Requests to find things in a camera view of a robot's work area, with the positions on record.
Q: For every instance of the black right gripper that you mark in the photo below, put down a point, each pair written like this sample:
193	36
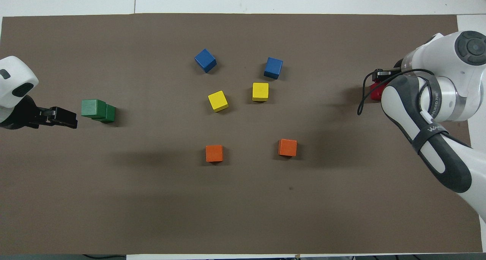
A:
383	74

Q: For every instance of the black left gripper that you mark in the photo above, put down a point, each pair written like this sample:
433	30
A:
26	115

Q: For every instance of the red wooden cube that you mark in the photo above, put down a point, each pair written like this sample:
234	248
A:
374	96
380	86

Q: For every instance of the green wooden cube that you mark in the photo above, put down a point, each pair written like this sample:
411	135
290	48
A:
110	114
93	109

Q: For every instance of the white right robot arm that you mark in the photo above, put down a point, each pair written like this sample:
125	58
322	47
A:
444	85

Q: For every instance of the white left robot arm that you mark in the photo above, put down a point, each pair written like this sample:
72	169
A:
13	81

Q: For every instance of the blue wooden cube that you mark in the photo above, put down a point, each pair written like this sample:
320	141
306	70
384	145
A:
273	68
205	60

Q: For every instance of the orange wooden cube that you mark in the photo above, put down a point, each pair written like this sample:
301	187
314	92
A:
214	153
287	147

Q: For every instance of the yellow wooden cube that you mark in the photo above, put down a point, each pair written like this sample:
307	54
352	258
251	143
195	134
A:
260	92
218	101

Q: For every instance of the brown table mat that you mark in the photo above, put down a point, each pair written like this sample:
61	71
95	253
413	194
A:
243	199

